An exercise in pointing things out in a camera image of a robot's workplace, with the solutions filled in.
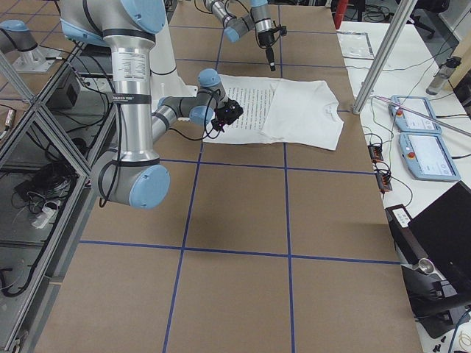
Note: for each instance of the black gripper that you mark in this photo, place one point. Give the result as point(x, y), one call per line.
point(232, 113)
point(266, 40)

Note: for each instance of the white long-sleeve printed shirt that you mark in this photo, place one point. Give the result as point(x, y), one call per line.
point(281, 111)

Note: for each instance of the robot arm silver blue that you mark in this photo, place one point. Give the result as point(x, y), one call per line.
point(131, 173)
point(258, 18)

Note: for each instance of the clear plastic document sleeve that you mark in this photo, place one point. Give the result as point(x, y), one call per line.
point(355, 45)

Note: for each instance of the orange electronics board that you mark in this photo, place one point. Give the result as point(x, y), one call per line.
point(376, 152)

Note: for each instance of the upper blue teach pendant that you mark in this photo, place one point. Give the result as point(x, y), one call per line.
point(402, 112)

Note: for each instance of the blue teach pendant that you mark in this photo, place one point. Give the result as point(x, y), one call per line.
point(402, 112)
point(427, 158)

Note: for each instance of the metal reacher grabber stick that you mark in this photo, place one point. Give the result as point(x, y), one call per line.
point(404, 108)

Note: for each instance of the grey water bottle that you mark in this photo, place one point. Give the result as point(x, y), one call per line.
point(446, 69)

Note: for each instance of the lower blue teach pendant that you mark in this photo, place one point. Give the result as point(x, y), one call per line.
point(427, 158)

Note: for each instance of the black laptop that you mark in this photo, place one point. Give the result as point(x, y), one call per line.
point(443, 231)

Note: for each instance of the aluminium frame post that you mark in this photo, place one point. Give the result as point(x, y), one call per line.
point(405, 8)

